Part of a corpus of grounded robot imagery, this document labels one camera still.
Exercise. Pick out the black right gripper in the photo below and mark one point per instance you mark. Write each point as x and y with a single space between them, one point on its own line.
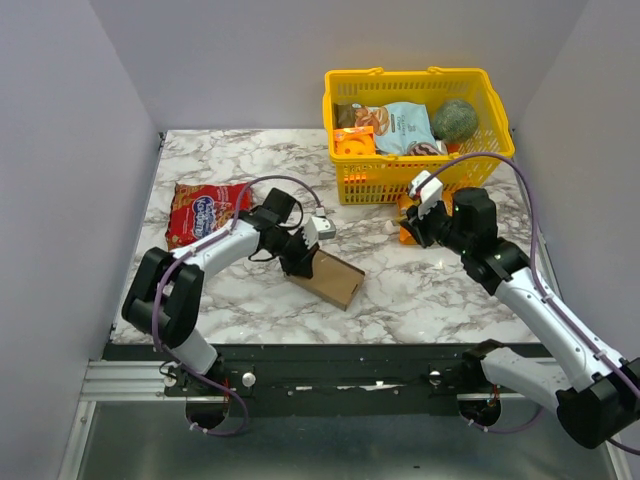
417 228

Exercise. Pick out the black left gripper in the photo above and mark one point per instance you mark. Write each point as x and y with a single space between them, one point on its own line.
302 264

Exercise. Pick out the brown cardboard express box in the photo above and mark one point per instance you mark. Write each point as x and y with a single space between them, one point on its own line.
334 280

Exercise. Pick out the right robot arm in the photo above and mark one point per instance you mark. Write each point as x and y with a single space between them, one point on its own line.
593 389

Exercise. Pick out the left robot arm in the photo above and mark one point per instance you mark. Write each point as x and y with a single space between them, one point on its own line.
164 298

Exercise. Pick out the orange Scrub Daddy sponge box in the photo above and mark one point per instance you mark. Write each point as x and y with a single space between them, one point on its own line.
354 141

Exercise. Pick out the orange mango candy bag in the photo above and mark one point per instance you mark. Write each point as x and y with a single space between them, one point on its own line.
403 203

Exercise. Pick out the light blue cassava chips bag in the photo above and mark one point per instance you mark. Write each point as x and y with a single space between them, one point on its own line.
395 125

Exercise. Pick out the green netted melon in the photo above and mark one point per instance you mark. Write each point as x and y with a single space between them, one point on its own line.
455 121

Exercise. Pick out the red snack bag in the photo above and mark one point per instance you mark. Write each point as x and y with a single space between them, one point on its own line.
198 210

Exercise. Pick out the yellow plastic shopping basket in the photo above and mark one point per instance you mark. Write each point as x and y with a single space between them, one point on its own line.
381 179

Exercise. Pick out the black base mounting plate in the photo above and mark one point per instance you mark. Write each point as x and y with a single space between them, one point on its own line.
340 381

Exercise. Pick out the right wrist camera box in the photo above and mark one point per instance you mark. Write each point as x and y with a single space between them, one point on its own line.
428 193

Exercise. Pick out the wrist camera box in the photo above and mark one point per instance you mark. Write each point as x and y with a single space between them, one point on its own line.
428 193
318 229

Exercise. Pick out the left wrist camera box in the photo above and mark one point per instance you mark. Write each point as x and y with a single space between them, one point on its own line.
318 229

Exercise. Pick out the aluminium frame rail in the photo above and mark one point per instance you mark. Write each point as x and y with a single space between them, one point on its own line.
125 428

